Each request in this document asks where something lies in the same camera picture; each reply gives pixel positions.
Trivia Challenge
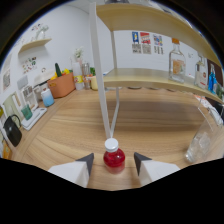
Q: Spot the small red liquid bottle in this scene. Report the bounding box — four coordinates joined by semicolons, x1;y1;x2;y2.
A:
102;137;127;175

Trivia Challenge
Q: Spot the clear bottle orange cap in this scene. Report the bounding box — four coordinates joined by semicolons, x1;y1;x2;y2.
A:
168;37;187;84

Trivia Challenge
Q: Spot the blue white cup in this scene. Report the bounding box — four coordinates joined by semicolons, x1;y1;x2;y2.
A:
40;88;55;108

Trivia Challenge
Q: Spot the clear glass with ice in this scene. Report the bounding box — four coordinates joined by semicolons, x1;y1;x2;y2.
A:
184;103;223;164

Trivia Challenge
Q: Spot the white tray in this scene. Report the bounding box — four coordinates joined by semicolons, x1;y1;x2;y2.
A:
20;107;48;131

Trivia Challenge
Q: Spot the black kettle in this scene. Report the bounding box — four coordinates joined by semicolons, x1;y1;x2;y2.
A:
2;114;23;148

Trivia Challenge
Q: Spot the green mug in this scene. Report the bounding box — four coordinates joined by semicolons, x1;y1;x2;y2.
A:
20;103;34;121

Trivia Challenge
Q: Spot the green potted plant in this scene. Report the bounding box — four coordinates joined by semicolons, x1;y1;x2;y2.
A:
89;66;100;92

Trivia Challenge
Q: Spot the two-tier wooden shelf rack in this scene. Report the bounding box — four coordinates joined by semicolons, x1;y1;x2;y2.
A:
89;1;224;139

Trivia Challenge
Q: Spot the glass jar with limes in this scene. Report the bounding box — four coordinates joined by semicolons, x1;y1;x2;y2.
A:
215;81;224;101

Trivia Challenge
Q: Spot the vase with white flowers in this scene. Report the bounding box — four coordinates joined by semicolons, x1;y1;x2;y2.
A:
72;46;85;91

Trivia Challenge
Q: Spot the white figurine ornament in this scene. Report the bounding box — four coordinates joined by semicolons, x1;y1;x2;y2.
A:
34;24;50;41

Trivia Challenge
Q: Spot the multicolour wall poster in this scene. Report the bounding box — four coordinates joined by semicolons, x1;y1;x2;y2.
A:
152;33;165;56

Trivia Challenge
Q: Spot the red white wall poster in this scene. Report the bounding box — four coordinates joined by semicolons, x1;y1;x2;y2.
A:
139;31;152;55

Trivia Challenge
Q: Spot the blue yellow wall poster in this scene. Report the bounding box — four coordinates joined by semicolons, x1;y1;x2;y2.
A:
131;31;141;55

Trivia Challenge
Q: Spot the wooden wall shelf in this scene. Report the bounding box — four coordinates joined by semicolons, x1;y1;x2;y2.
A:
18;37;53;54

